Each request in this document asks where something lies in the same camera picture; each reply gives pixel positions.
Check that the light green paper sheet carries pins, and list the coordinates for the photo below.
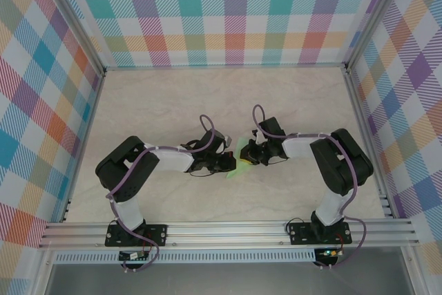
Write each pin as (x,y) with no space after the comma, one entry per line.
(238,170)

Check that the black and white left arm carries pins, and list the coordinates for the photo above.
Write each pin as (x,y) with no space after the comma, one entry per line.
(127,212)

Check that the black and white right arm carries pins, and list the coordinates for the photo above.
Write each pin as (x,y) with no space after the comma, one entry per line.
(331,212)

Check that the grey metal panel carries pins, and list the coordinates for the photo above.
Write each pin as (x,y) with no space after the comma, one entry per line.
(224,281)

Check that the circuit board with green light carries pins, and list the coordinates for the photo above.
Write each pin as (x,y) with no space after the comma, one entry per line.
(329,253)

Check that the small black circuit board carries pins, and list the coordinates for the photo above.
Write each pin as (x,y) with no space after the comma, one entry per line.
(127,256)

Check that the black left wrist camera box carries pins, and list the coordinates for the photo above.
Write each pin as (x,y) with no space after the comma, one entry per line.
(214,139)

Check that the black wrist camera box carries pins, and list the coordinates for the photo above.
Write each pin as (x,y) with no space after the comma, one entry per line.
(214,139)
(273,127)

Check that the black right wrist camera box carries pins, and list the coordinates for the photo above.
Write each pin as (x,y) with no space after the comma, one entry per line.
(273,127)

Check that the long aluminium mounting rail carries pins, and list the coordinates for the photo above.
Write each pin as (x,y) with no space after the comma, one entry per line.
(224,234)

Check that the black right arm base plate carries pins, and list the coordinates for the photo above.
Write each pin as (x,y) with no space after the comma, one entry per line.
(298,234)

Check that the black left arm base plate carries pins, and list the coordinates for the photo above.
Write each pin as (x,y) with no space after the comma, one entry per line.
(159,233)

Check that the aluminium frame crossbar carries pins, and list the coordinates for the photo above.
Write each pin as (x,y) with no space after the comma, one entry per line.
(224,67)

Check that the aluminium table side rail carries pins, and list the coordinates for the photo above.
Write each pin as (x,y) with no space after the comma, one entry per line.
(366,143)
(84,143)

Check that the aluminium frame post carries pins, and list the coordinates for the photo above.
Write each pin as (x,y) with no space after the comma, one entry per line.
(374,15)
(77,25)

